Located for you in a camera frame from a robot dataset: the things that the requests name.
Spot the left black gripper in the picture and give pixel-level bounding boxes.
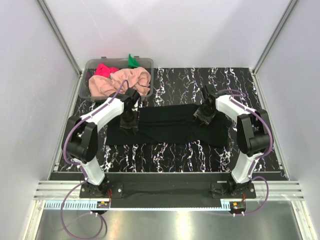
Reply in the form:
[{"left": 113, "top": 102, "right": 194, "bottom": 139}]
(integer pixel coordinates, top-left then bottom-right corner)
[{"left": 120, "top": 109, "right": 140, "bottom": 134}]

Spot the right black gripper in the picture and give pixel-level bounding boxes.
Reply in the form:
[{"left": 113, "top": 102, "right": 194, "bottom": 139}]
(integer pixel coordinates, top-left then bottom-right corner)
[{"left": 192, "top": 101, "right": 218, "bottom": 127}]

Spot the black t shirt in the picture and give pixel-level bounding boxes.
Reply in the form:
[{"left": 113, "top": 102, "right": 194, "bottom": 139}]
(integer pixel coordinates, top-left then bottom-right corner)
[{"left": 105, "top": 103, "right": 232, "bottom": 148}]

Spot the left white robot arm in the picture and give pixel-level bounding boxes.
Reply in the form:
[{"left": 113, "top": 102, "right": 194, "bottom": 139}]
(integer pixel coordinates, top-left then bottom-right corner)
[{"left": 61, "top": 88, "right": 141, "bottom": 198}]

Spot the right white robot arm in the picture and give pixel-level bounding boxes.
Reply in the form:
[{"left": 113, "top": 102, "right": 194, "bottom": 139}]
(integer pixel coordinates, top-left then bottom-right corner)
[{"left": 193, "top": 84, "right": 274, "bottom": 199}]

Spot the pink t shirt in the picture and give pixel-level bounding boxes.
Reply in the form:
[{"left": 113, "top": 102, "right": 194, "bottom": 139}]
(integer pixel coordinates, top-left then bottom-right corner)
[{"left": 88, "top": 67, "right": 151, "bottom": 97}]

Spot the clear plastic bin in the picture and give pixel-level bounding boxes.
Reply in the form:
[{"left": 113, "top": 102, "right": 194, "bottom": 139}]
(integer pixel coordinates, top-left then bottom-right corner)
[{"left": 78, "top": 57, "right": 154, "bottom": 102}]

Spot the green t shirt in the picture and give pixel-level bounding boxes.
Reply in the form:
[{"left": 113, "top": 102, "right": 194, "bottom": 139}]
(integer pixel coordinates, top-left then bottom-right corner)
[{"left": 127, "top": 54, "right": 140, "bottom": 69}]

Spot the red t shirt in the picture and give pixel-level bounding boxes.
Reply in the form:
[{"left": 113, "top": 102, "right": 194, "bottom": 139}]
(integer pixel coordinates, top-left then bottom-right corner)
[{"left": 94, "top": 63, "right": 119, "bottom": 78}]

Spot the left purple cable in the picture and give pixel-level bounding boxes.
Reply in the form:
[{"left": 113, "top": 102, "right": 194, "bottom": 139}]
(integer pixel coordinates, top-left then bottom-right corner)
[{"left": 59, "top": 79, "right": 131, "bottom": 238}]

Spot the white slotted cable duct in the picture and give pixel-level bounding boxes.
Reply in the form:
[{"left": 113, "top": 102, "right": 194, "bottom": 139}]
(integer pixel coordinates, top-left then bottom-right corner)
[{"left": 44, "top": 200, "right": 111, "bottom": 211}]

